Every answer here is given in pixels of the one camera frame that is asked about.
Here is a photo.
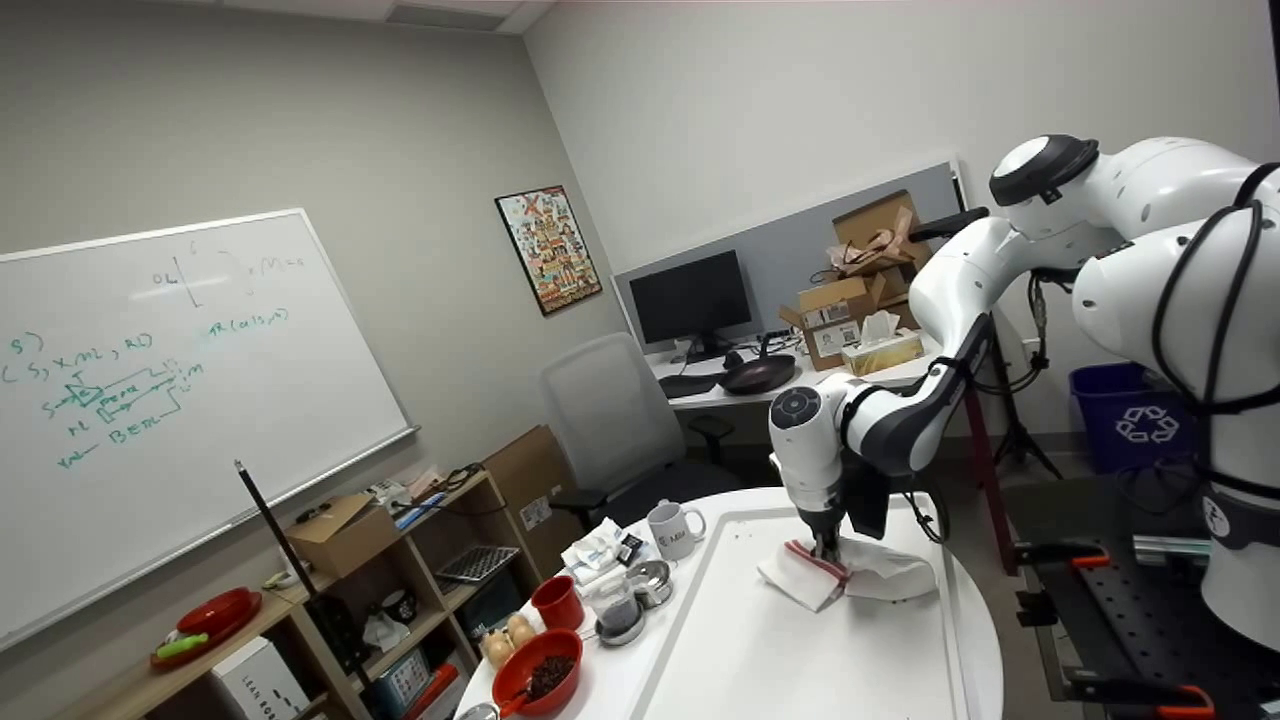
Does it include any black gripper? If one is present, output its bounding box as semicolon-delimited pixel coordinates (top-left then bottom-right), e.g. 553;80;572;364
797;500;853;566

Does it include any red cup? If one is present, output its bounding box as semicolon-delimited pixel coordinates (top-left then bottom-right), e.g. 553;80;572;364
526;572;588;631

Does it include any stack of papers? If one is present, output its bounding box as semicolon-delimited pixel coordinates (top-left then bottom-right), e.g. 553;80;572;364
372;464;463;530

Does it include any grey office chair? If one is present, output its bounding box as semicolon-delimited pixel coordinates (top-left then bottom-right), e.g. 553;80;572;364
540;326;736;530

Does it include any red storage box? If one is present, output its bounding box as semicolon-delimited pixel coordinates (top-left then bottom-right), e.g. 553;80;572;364
395;655;463;720

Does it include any whiteboard with green writing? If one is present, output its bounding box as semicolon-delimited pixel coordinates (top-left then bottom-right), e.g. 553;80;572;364
0;203;419;655

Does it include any red plate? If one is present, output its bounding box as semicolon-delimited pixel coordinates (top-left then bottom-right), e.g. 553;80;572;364
171;583;268;645

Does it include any framed colourful poster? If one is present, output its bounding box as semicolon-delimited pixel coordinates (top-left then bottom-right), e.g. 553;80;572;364
492;179;609;320

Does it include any black computer monitor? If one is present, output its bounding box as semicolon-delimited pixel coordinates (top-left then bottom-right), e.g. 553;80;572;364
627;246;756;360

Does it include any black keyboard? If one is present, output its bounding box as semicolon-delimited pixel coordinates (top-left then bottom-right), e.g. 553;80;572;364
655;370;723;404

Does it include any blue recycling bin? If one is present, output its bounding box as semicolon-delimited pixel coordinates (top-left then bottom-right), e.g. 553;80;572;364
1067;355;1202;477

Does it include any white mug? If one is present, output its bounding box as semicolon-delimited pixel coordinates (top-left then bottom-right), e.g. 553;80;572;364
645;497;708;559

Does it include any small tan box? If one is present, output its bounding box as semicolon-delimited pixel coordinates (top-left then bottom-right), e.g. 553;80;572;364
841;333;927;379

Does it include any black perforated robot table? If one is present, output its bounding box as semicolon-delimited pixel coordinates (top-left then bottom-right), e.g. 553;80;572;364
1013;477;1280;720

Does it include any wide cardboard box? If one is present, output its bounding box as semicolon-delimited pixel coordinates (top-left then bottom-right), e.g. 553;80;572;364
781;272;922;370

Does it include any white plastic tray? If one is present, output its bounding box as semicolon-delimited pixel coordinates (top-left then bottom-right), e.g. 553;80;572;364
627;492;984;720

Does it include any round white table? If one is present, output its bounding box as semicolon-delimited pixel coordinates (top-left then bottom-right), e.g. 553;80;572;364
450;483;1009;720

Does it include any green and red toy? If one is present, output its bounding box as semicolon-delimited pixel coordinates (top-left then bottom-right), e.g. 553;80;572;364
148;626;217;670

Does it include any white box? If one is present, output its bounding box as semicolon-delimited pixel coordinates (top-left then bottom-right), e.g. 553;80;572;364
207;631;310;720

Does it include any black tripod camera stand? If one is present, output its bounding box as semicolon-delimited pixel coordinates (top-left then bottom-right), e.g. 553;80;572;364
917;177;1070;483

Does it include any thin black pole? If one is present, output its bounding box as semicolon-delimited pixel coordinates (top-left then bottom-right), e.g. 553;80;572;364
232;454;364;683

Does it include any white crumpled item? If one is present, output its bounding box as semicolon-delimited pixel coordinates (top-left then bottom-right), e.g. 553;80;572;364
354;602;414;661

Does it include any red bowl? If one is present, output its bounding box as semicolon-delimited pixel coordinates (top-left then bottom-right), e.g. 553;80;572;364
489;626;588;720

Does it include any orange handled clamp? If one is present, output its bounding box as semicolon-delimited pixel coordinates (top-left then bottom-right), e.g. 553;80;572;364
1013;537;1117;577
1057;662;1218;720

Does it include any clear container yellow food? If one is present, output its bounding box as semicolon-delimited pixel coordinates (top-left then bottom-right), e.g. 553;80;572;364
477;612;547;670

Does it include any wooden shelf unit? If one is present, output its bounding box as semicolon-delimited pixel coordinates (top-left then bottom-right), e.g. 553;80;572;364
95;468;547;720

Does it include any closed cardboard box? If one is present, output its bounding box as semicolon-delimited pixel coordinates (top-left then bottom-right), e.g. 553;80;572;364
282;489;399;578

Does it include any white towel with red stripes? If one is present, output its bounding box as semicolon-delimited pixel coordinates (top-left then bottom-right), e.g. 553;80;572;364
750;537;942;614

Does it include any open cardboard box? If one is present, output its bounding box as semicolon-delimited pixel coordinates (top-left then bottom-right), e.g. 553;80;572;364
827;187;927;277

